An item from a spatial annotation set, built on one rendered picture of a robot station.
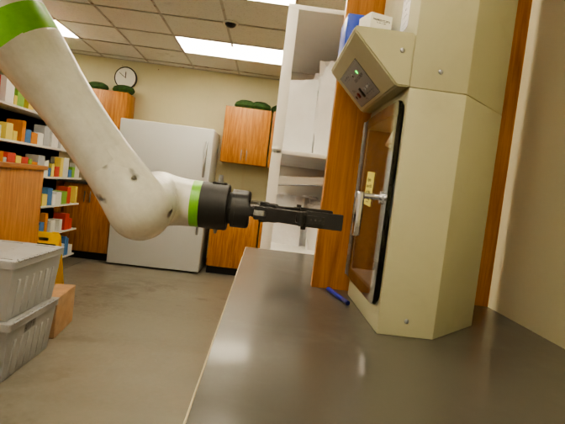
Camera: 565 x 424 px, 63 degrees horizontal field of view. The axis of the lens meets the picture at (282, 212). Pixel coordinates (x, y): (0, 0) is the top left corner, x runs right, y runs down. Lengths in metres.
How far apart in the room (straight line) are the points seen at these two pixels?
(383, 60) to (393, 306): 0.46
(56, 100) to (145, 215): 0.22
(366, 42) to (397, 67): 0.07
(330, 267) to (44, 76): 0.82
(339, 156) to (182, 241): 4.74
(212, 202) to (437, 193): 0.43
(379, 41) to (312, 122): 1.38
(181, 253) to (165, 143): 1.37
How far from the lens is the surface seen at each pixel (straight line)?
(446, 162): 0.93
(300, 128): 2.30
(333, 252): 1.27
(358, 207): 0.93
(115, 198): 0.78
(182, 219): 0.91
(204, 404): 0.58
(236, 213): 0.89
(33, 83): 0.83
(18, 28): 0.84
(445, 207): 0.93
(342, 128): 1.27
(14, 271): 2.79
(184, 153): 5.85
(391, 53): 0.93
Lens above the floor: 1.20
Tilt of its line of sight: 3 degrees down
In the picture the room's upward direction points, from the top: 7 degrees clockwise
